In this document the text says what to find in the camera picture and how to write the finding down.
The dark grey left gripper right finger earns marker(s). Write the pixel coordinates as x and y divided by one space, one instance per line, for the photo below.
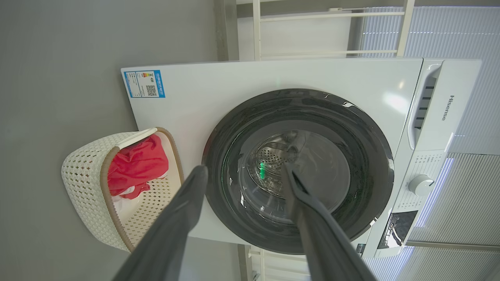
324 238

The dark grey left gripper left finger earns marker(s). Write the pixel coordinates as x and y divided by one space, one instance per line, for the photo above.
168 230

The red garment with white stripes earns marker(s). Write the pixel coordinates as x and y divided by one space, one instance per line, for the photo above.
136 164

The stainless steel washing machine drum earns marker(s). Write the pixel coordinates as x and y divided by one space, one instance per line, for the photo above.
269 156

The white washing machine dial knob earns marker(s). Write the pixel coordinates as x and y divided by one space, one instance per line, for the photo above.
421 185

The white front-load washing machine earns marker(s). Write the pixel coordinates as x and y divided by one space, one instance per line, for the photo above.
218 89

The cream perforated laundry basket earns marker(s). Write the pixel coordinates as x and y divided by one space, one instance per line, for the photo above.
82 175

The blue energy label sticker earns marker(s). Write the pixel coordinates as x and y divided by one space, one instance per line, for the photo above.
144 84

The white detergent drawer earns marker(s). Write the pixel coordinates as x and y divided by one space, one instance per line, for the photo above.
449 109

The white metal railing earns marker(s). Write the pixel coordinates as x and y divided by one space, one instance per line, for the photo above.
256 31

